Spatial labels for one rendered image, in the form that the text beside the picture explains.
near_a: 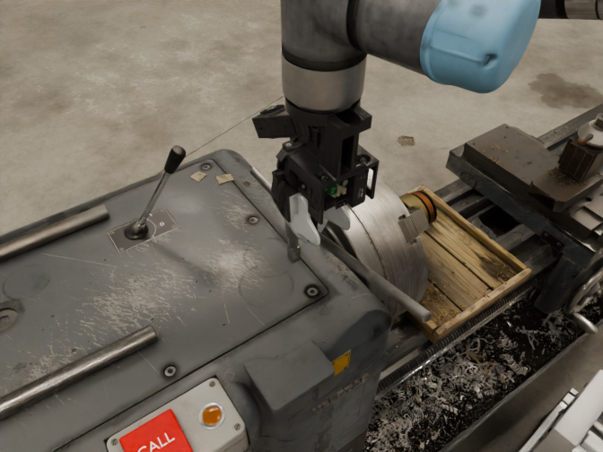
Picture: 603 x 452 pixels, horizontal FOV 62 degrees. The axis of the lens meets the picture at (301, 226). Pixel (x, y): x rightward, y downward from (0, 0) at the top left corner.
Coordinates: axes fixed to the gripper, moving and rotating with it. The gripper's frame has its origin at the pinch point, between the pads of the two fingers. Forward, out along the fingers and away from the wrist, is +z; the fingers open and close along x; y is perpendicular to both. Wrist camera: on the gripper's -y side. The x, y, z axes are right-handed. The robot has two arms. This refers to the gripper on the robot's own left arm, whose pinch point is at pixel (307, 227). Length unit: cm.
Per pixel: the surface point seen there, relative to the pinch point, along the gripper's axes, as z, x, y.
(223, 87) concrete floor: 135, 102, -243
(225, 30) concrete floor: 135, 143, -317
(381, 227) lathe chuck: 13.6, 17.4, -3.7
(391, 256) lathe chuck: 16.9, 16.7, 0.1
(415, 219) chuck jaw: 16.3, 25.4, -3.6
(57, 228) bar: 7.6, -26.0, -26.1
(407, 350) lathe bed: 50, 25, 3
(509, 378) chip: 80, 57, 15
